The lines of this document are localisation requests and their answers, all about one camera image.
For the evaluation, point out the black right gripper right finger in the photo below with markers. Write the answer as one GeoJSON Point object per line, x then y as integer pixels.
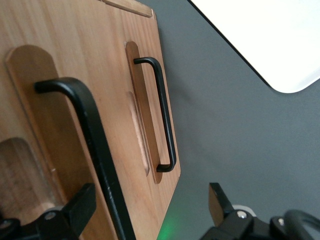
{"type": "Point", "coordinates": [225, 220]}

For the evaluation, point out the white rounded panel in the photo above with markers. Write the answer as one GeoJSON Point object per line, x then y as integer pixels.
{"type": "Point", "coordinates": [270, 37]}

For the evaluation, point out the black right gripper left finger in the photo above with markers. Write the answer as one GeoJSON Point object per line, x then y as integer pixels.
{"type": "Point", "coordinates": [77, 210]}

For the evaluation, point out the wooden tray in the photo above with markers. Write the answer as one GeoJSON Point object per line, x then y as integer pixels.
{"type": "Point", "coordinates": [87, 37]}

